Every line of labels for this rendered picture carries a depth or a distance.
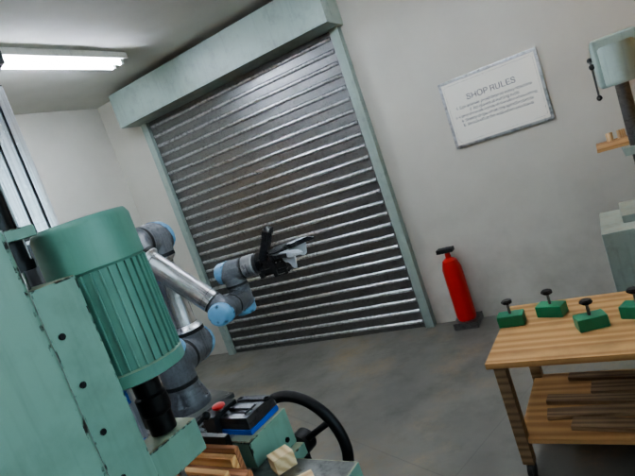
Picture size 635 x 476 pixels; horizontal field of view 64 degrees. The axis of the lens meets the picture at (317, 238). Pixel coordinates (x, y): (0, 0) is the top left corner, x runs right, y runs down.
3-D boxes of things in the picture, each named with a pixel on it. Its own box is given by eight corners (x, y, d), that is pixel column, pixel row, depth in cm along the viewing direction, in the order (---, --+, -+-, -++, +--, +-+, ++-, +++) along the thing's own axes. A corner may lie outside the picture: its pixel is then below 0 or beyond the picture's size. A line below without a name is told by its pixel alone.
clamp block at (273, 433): (299, 441, 119) (285, 406, 118) (265, 480, 108) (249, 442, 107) (252, 439, 127) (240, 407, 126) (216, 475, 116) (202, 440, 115)
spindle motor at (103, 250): (203, 348, 100) (145, 197, 96) (131, 397, 85) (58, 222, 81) (148, 354, 110) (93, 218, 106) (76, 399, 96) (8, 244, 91)
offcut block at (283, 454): (271, 468, 106) (266, 455, 105) (290, 457, 108) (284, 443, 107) (278, 476, 102) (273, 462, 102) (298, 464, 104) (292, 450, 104)
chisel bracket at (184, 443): (210, 454, 102) (195, 416, 101) (157, 503, 91) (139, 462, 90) (186, 452, 107) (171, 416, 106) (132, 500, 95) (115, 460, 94)
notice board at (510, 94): (555, 118, 324) (535, 46, 318) (555, 118, 322) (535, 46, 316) (456, 149, 356) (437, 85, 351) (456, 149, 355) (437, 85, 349)
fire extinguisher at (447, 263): (484, 316, 381) (460, 242, 374) (479, 328, 365) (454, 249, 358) (460, 320, 391) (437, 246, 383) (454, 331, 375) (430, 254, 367)
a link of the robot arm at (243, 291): (228, 322, 173) (216, 292, 171) (242, 310, 183) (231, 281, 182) (248, 317, 170) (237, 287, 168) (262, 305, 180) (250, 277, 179)
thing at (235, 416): (279, 409, 118) (270, 387, 117) (249, 438, 109) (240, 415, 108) (238, 409, 125) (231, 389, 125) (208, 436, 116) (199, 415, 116)
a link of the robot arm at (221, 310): (109, 228, 164) (234, 309, 158) (130, 221, 175) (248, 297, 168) (98, 257, 168) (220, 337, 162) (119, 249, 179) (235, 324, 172)
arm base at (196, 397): (162, 416, 178) (151, 390, 177) (197, 393, 188) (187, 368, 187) (183, 420, 167) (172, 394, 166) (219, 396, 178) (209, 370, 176)
